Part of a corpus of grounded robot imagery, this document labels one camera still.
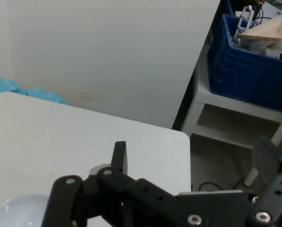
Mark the blue bowl with white inside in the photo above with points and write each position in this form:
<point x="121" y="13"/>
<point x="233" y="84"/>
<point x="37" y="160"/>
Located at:
<point x="15" y="210"/>

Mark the blue plastic crate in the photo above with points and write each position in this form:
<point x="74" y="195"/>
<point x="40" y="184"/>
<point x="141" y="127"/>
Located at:
<point x="244" y="75"/>

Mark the white shelf unit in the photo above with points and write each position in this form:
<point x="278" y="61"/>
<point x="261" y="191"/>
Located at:
<point x="202" y="94"/>

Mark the grey electronic box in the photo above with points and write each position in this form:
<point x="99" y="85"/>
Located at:
<point x="276" y="54"/>

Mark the white metal bracket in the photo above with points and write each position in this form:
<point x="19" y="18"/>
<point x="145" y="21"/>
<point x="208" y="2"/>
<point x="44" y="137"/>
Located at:
<point x="240" y="26"/>

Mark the light wooden board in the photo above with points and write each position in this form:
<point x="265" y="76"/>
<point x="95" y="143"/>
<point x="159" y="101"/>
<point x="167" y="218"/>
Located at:
<point x="266" y="30"/>

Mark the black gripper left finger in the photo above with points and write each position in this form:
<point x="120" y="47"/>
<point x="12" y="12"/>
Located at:
<point x="118" y="160"/>

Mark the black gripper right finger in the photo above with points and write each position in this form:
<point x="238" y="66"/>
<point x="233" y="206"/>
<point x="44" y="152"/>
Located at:
<point x="266" y="156"/>

